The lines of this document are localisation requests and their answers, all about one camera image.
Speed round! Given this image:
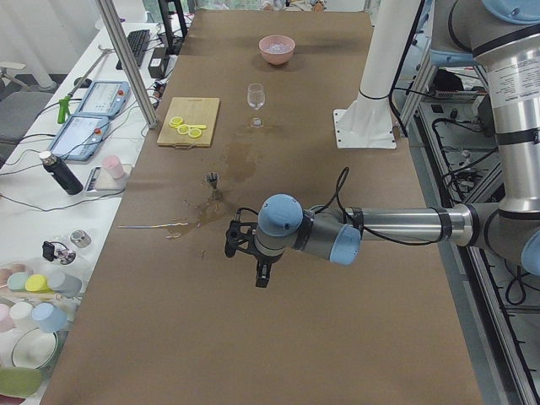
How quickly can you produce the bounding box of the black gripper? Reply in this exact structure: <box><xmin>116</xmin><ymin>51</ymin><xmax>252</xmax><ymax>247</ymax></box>
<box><xmin>224</xmin><ymin>219</ymin><xmax>272</xmax><ymax>288</ymax></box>

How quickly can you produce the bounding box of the steel cocktail jigger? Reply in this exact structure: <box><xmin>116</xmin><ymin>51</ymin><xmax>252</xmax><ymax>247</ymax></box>
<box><xmin>205</xmin><ymin>172</ymin><xmax>223</xmax><ymax>201</ymax></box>

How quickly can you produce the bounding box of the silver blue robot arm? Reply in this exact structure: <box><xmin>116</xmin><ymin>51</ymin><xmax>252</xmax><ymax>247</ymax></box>
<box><xmin>224</xmin><ymin>1</ymin><xmax>539</xmax><ymax>287</ymax></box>

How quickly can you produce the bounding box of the clear wine glass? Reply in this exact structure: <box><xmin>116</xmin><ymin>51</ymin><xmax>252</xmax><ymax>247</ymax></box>
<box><xmin>247</xmin><ymin>84</ymin><xmax>266</xmax><ymax>128</ymax></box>

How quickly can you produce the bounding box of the clear ice cubes pile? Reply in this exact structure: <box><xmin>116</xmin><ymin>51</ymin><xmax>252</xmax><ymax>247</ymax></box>
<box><xmin>264</xmin><ymin>42</ymin><xmax>290</xmax><ymax>55</ymax></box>

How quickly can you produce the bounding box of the yellow lemon slice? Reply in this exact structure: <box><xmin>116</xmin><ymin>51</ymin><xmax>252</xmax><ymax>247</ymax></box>
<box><xmin>187</xmin><ymin>128</ymin><xmax>203</xmax><ymax>138</ymax></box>
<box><xmin>176</xmin><ymin>124</ymin><xmax>191</xmax><ymax>135</ymax></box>
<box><xmin>169</xmin><ymin>116</ymin><xmax>184</xmax><ymax>128</ymax></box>

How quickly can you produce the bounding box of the bamboo cutting board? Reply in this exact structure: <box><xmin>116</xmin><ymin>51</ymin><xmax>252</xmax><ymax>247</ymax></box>
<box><xmin>157</xmin><ymin>97</ymin><xmax>220</xmax><ymax>148</ymax></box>

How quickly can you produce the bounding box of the pink cup on scale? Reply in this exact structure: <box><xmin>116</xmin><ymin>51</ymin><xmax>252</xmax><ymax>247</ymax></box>
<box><xmin>102</xmin><ymin>155</ymin><xmax>125</xmax><ymax>180</ymax></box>

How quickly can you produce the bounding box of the grey kitchen scale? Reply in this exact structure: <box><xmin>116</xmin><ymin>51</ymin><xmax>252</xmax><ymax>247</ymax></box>
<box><xmin>84</xmin><ymin>165</ymin><xmax>132</xmax><ymax>196</ymax></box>

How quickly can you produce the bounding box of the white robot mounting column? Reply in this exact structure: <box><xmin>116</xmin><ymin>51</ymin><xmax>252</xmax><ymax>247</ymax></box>
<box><xmin>334</xmin><ymin>0</ymin><xmax>423</xmax><ymax>149</ymax></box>

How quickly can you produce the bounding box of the grey cup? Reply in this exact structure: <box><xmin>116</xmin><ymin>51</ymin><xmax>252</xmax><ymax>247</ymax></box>
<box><xmin>47</xmin><ymin>272</ymin><xmax>83</xmax><ymax>298</ymax></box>

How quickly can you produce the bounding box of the blue teach pendant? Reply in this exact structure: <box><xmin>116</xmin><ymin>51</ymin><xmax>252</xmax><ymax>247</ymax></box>
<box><xmin>75</xmin><ymin>81</ymin><xmax>130</xmax><ymax>119</ymax></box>
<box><xmin>49</xmin><ymin>115</ymin><xmax>110</xmax><ymax>162</ymax></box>

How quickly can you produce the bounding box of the pink bowl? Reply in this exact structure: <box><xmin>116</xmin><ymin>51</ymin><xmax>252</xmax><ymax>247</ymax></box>
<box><xmin>258</xmin><ymin>35</ymin><xmax>295</xmax><ymax>66</ymax></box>

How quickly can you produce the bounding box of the black power adapter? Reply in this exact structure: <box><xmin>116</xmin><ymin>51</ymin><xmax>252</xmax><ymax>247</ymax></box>
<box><xmin>148</xmin><ymin>47</ymin><xmax>170</xmax><ymax>78</ymax></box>

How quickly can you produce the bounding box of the black thermos bottle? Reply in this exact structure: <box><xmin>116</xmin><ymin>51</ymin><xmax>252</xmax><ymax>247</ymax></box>
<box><xmin>39</xmin><ymin>150</ymin><xmax>84</xmax><ymax>195</ymax></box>

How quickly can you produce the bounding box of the light blue cup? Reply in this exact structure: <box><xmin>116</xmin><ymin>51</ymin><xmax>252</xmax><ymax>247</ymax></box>
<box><xmin>31</xmin><ymin>302</ymin><xmax>68</xmax><ymax>332</ymax></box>

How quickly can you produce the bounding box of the yellow cup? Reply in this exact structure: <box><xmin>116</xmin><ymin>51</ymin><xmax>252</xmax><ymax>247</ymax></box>
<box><xmin>24</xmin><ymin>274</ymin><xmax>51</xmax><ymax>294</ymax></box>

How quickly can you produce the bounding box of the white cup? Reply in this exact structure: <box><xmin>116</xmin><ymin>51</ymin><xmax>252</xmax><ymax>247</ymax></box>
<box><xmin>9</xmin><ymin>301</ymin><xmax>38</xmax><ymax>332</ymax></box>

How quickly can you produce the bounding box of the reach grabber tool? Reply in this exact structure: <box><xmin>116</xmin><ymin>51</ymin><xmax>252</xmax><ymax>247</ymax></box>
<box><xmin>57</xmin><ymin>45</ymin><xmax>115</xmax><ymax>124</ymax></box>

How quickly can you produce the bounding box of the black keyboard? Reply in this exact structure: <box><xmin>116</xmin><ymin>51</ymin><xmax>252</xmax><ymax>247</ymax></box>
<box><xmin>127</xmin><ymin>30</ymin><xmax>150</xmax><ymax>68</ymax></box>

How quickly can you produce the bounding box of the green bowl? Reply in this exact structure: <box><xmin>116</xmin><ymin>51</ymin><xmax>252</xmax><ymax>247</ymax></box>
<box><xmin>1</xmin><ymin>367</ymin><xmax>43</xmax><ymax>398</ymax></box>

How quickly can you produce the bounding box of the aluminium frame post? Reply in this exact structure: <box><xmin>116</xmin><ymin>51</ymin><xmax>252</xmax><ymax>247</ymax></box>
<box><xmin>96</xmin><ymin>0</ymin><xmax>158</xmax><ymax>129</ymax></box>

